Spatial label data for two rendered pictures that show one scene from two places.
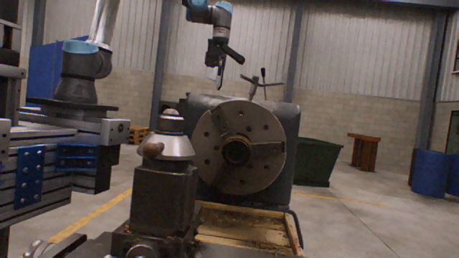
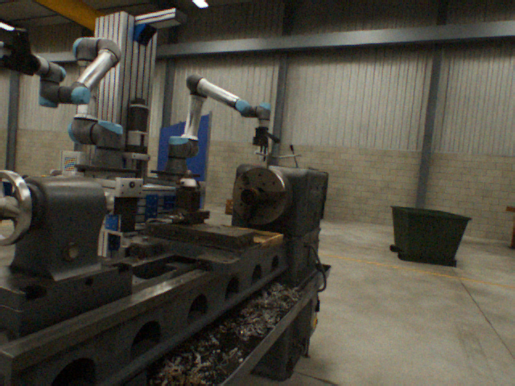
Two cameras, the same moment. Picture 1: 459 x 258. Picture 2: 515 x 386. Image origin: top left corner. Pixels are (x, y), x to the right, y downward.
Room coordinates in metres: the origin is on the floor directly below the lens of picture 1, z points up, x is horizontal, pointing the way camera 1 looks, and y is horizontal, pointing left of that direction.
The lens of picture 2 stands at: (-0.80, -0.62, 1.19)
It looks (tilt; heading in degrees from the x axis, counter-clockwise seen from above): 3 degrees down; 19
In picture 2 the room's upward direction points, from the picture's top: 5 degrees clockwise
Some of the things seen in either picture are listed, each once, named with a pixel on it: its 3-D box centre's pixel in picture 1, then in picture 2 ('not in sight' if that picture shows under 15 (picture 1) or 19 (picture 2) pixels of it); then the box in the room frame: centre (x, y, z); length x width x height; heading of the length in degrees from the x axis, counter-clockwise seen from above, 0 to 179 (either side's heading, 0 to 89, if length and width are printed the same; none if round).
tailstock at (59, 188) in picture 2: not in sight; (61, 236); (-0.21, 0.04, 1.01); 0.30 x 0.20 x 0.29; 176
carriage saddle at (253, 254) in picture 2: not in sight; (191, 247); (0.34, 0.01, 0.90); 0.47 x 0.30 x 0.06; 86
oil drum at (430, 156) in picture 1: (430, 173); not in sight; (6.02, -4.28, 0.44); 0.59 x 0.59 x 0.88
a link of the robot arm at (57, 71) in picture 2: not in sight; (51, 71); (0.33, 0.77, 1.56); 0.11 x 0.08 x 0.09; 10
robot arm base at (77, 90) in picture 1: (77, 89); (176, 164); (1.10, 0.58, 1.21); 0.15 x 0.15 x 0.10
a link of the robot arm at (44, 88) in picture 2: not in sight; (52, 94); (0.33, 0.75, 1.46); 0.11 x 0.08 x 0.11; 100
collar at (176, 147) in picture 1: (167, 145); (187, 182); (0.40, 0.08, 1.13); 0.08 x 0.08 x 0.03
